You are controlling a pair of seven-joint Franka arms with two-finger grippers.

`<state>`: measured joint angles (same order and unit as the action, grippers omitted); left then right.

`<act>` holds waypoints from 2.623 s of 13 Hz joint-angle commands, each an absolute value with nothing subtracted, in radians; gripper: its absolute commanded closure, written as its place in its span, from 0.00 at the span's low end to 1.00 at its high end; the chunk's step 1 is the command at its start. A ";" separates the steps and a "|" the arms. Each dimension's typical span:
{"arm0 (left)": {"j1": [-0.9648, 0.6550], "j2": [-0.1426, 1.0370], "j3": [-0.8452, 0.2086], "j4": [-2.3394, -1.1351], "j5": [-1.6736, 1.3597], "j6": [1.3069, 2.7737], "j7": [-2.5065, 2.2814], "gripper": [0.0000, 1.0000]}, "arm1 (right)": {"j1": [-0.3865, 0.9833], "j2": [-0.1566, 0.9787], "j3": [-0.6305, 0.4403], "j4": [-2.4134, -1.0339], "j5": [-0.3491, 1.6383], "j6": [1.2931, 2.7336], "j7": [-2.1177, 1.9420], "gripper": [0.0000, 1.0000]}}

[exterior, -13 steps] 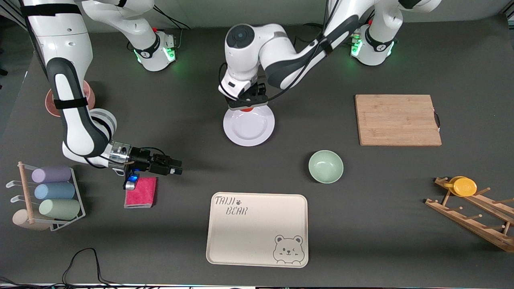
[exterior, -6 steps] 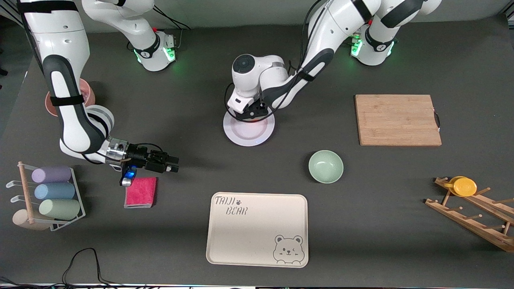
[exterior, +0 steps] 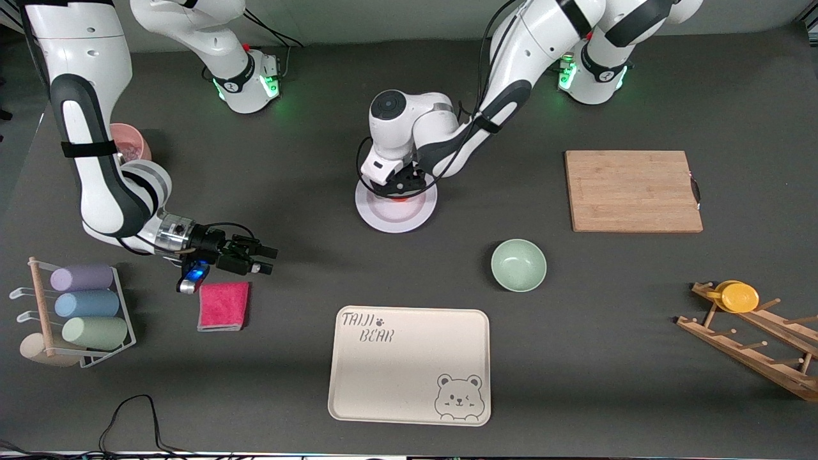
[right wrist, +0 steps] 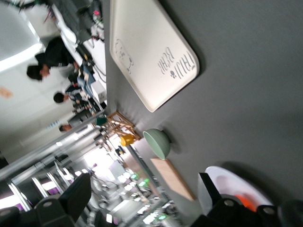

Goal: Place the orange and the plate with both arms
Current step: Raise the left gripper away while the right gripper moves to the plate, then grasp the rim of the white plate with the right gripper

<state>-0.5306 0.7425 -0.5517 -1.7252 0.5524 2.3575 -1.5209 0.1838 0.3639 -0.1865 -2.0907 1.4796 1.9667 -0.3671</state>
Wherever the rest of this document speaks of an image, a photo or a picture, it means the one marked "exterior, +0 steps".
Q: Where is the white round plate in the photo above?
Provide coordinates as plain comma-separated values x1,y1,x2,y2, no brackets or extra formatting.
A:
355,176,438,234

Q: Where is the pink bowl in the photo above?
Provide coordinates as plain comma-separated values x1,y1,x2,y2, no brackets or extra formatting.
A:
110,123,153,164

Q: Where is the wooden mug rack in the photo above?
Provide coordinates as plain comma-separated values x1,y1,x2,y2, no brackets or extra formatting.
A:
676,281,818,403

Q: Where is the black right base cable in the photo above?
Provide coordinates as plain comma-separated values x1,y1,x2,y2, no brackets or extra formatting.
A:
242,11,304,77

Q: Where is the pink folded cloth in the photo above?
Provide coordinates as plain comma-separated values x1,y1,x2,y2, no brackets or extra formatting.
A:
197,282,251,332

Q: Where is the light green bowl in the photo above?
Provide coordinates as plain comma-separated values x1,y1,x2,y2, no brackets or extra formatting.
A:
491,239,548,293

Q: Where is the purple cup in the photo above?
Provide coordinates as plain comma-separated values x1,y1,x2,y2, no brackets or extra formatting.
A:
50,263,114,293

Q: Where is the green cup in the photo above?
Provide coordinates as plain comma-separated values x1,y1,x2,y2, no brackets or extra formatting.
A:
61,316,129,351

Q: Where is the cream bear print tray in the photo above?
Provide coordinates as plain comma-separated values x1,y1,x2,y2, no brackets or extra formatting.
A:
327,305,492,427

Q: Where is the beige cup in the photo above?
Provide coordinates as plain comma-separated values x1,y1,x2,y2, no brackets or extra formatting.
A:
19,333,84,368

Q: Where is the blue cup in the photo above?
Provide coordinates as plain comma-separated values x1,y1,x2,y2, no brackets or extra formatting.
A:
54,289,121,319

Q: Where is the black floor cable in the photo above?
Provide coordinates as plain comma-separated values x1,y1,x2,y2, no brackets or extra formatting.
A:
0,394,192,460

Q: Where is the white wire cup rack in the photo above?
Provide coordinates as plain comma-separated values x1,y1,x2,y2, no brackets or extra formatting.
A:
9,257,137,369

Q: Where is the yellow mug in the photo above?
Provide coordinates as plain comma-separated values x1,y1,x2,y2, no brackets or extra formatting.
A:
706,280,760,314

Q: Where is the wooden cutting board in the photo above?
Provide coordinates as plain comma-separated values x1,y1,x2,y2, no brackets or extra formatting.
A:
564,150,704,233

